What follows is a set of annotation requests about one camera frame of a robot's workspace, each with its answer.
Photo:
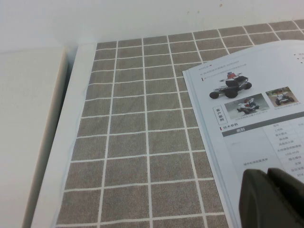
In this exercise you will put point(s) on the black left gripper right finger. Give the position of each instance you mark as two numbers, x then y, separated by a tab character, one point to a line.
287	185

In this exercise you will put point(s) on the white box beside table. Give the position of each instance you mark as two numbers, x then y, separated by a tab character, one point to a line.
28	118

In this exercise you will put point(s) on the grey white-checked tablecloth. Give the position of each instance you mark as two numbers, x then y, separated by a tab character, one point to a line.
142	133

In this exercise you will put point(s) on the white product catalogue book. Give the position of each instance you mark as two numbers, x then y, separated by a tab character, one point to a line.
249	142

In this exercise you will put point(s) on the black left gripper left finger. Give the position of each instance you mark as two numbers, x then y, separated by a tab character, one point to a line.
261	204

